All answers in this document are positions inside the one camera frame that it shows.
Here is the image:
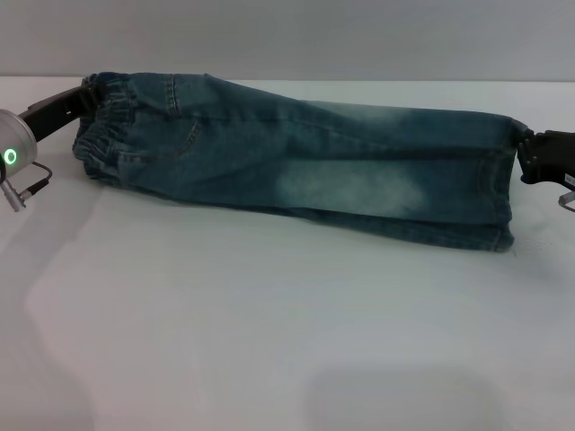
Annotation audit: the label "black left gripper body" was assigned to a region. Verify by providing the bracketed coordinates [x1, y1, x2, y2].
[20, 84, 91, 146]

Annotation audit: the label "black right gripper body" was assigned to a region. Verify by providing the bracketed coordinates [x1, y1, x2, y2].
[517, 128, 575, 186]

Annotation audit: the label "blue denim shorts with embroidery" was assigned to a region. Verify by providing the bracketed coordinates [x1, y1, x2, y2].
[73, 71, 522, 253]

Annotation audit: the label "left arm cable with connector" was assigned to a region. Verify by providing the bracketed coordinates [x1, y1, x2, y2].
[0, 163, 54, 213]

